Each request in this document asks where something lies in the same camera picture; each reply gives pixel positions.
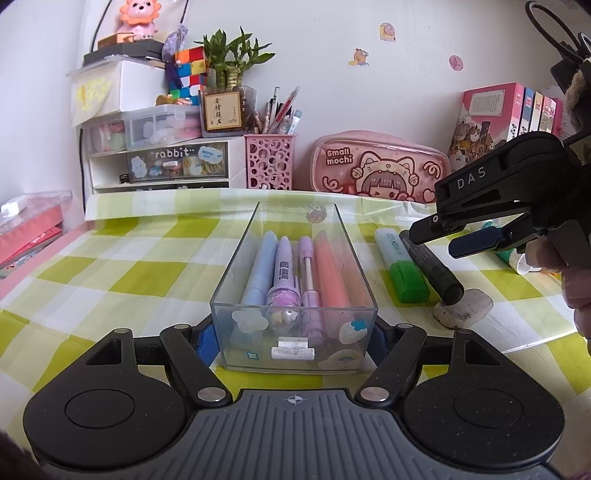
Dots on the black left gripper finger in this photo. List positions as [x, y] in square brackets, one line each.
[426, 230]

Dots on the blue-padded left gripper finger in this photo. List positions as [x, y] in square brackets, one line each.
[381, 341]
[205, 341]
[489, 239]

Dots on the green white glue stick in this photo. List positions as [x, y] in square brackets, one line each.
[517, 261]

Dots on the black marker pen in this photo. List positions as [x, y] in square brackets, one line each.
[440, 277]

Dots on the green highlighter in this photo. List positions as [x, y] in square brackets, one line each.
[408, 281]

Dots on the pink highlighter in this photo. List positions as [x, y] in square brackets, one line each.
[335, 298]

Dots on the white worn eraser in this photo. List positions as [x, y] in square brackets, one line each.
[473, 307]

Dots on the blue-grey highlighter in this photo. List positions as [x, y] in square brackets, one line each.
[262, 272]

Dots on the purple mechanical pencil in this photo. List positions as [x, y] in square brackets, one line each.
[312, 324]

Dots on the purple cartoon-top pen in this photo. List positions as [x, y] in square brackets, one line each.
[284, 298]

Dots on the clear plastic organizer box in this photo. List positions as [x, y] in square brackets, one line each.
[245, 338]

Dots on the gloved right hand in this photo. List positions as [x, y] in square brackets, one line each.
[576, 282]

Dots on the pink cartoon pencil case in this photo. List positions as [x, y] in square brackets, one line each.
[377, 165]

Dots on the pink boxed book set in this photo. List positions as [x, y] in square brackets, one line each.
[490, 117]

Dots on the pink perforated pen holder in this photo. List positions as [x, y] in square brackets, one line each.
[269, 161]

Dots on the white drawer organizer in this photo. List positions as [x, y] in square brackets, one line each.
[108, 172]

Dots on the clear rabbit drawer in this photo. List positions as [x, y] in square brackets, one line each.
[180, 161]

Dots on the clear stacked storage box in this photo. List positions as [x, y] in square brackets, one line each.
[144, 128]

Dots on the framed calligraphy sign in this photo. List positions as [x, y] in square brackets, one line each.
[222, 111]

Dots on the colourful rubik cube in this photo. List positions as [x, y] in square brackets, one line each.
[187, 75]

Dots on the lucky bamboo plant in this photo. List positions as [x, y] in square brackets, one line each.
[230, 59]

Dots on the white box with yellow drawing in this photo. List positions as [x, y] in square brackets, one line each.
[114, 85]

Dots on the black flat box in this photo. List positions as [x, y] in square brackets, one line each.
[145, 49]

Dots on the pink lion figurine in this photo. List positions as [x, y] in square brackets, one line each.
[137, 17]

